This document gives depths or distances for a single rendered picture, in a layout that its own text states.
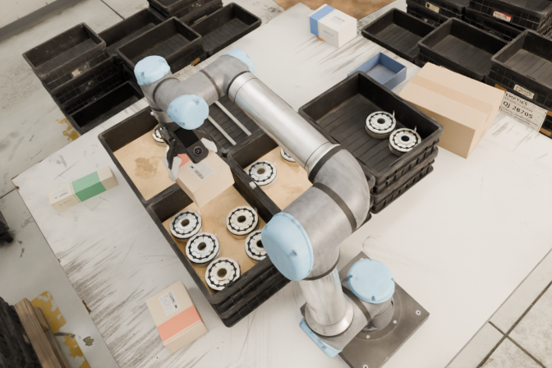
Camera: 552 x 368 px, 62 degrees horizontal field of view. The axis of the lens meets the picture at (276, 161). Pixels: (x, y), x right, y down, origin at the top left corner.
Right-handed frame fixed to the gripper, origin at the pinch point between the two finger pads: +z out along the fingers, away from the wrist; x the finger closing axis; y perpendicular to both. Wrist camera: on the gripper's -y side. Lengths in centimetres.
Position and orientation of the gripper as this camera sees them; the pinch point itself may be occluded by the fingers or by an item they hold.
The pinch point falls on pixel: (196, 167)
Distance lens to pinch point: 128.4
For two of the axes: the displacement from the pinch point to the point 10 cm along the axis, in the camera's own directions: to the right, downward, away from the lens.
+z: 1.3, 6.2, 7.8
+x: -7.6, 5.7, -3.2
